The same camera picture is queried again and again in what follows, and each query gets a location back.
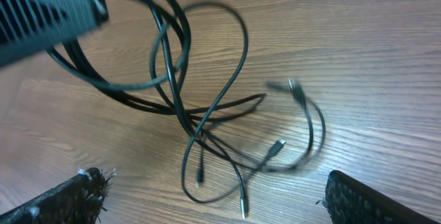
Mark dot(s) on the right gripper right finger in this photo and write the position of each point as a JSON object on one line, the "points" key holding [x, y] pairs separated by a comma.
{"points": [[348, 201]]}

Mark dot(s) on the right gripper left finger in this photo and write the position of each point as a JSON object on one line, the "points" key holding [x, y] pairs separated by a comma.
{"points": [[79, 199]]}

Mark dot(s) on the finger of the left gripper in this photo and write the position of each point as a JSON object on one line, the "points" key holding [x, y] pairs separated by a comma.
{"points": [[31, 26]]}

